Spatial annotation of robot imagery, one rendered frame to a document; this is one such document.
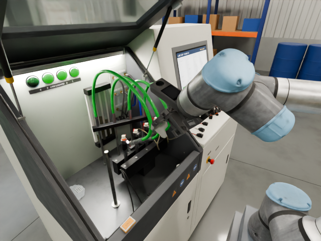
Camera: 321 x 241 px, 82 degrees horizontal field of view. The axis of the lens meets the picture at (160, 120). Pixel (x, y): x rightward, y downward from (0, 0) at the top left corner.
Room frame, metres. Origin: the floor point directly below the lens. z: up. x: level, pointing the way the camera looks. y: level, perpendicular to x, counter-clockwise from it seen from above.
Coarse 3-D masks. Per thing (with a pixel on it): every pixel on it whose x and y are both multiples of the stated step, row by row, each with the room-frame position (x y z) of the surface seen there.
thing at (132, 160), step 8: (152, 136) 0.92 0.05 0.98; (160, 136) 0.92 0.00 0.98; (144, 144) 0.84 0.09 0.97; (152, 144) 0.84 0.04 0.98; (160, 144) 0.86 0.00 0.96; (128, 152) 0.77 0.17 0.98; (144, 152) 0.77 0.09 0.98; (152, 152) 0.80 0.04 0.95; (160, 152) 0.86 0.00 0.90; (112, 160) 0.71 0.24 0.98; (120, 160) 0.71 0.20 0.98; (128, 160) 0.71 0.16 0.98; (136, 160) 0.71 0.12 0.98; (144, 160) 0.75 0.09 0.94; (152, 160) 0.80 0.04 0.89; (120, 168) 0.70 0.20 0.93; (128, 168) 0.66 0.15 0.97; (136, 168) 0.70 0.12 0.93; (144, 168) 0.75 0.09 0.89; (152, 168) 0.80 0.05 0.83; (128, 176) 0.66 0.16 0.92
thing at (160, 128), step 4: (164, 120) 0.46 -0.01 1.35; (160, 124) 0.46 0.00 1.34; (164, 124) 0.46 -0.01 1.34; (152, 128) 0.48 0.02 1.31; (156, 128) 0.48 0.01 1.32; (160, 128) 0.47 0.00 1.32; (164, 128) 0.46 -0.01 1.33; (160, 132) 0.47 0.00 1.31; (164, 132) 0.46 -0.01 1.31; (164, 136) 0.46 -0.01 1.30
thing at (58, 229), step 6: (198, 174) 0.82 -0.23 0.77; (198, 180) 0.83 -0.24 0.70; (42, 204) 0.60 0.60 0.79; (48, 216) 0.59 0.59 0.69; (192, 216) 0.82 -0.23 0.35; (54, 222) 0.54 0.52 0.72; (192, 222) 0.83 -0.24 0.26; (54, 228) 0.59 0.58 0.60; (60, 228) 0.50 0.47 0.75; (60, 234) 0.54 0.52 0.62; (66, 234) 0.46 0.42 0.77; (60, 240) 0.59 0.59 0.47; (66, 240) 0.49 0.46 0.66; (72, 240) 0.43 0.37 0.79
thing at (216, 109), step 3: (213, 108) 1.19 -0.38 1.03; (216, 108) 1.24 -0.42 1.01; (207, 111) 1.17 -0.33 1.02; (210, 111) 1.18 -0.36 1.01; (213, 111) 1.17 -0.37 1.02; (216, 111) 1.19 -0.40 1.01; (219, 111) 1.23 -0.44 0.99; (210, 114) 1.13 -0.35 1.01; (213, 114) 1.16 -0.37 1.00; (216, 114) 1.17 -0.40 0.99; (210, 117) 1.11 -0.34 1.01
